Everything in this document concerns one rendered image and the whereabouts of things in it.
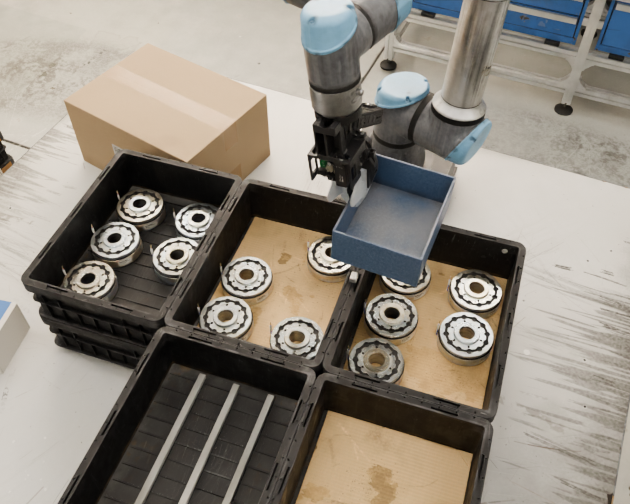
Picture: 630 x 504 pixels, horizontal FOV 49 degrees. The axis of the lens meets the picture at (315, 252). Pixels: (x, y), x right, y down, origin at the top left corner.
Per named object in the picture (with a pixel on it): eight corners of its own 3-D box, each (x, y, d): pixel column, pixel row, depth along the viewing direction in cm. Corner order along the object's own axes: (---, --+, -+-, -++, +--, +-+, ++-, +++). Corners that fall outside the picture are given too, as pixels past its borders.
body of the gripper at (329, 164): (309, 183, 109) (299, 120, 101) (332, 150, 114) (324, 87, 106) (354, 193, 106) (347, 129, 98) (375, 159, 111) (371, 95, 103)
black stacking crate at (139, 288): (131, 186, 164) (121, 149, 156) (247, 215, 158) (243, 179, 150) (37, 317, 140) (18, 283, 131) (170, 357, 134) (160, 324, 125)
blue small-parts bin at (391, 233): (370, 180, 128) (374, 152, 123) (449, 205, 125) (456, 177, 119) (330, 258, 116) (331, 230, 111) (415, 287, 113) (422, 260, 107)
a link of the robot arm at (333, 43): (371, -3, 91) (331, 27, 87) (376, 70, 99) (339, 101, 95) (324, -15, 95) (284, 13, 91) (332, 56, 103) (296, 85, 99)
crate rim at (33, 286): (122, 155, 157) (120, 147, 155) (245, 184, 151) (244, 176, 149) (20, 289, 133) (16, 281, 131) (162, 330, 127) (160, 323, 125)
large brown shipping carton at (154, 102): (83, 160, 186) (63, 100, 171) (160, 102, 202) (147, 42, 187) (198, 222, 172) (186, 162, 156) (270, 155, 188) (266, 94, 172)
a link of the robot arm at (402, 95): (391, 103, 169) (396, 57, 158) (438, 127, 164) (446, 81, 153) (361, 130, 163) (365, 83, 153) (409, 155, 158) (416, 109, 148)
